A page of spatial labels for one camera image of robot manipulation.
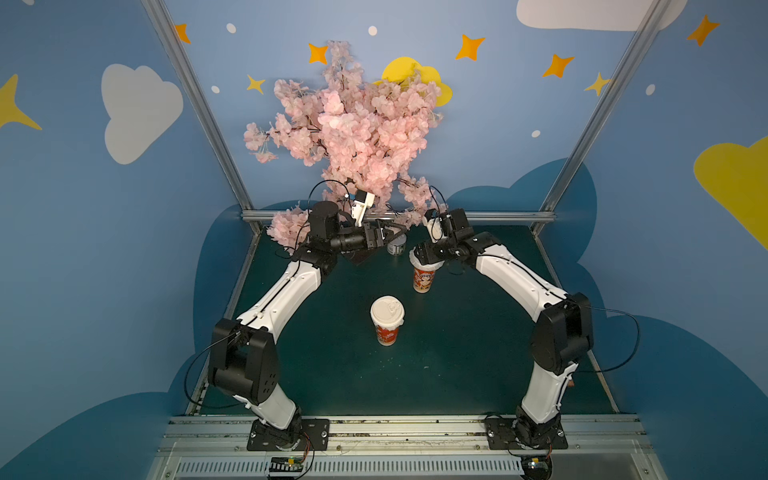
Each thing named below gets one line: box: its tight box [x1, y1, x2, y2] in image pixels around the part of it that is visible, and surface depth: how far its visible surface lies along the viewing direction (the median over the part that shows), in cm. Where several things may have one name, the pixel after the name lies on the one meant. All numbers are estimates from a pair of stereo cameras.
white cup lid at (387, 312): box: [370, 295, 405, 330], surface depth 80 cm
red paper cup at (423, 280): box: [413, 267, 436, 293], surface depth 97 cm
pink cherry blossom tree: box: [243, 41, 443, 251], surface depth 75 cm
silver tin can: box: [387, 234, 407, 256], surface depth 113 cm
